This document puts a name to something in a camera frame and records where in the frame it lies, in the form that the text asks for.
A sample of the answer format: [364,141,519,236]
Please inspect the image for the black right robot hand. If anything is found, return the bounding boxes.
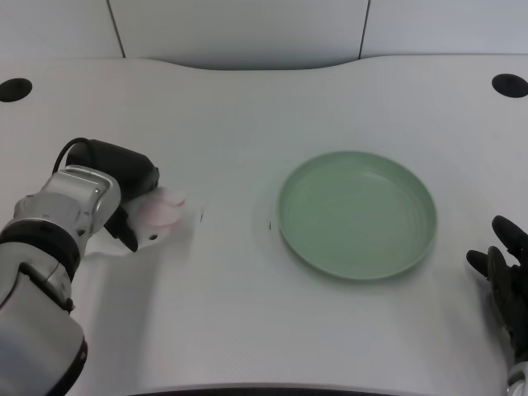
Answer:
[466,214,528,365]

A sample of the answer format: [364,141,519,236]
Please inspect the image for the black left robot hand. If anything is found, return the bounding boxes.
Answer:
[65,139,161,253]

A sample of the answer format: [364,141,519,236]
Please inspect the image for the white plush rabbit doll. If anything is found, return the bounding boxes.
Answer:
[84,186,206,259]

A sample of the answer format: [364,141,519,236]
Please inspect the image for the green round plate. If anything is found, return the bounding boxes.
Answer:
[276,151,438,283]

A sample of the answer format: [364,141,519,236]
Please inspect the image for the black round table grommet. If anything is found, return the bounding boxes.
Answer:
[0,78,33,102]
[491,73,528,99]

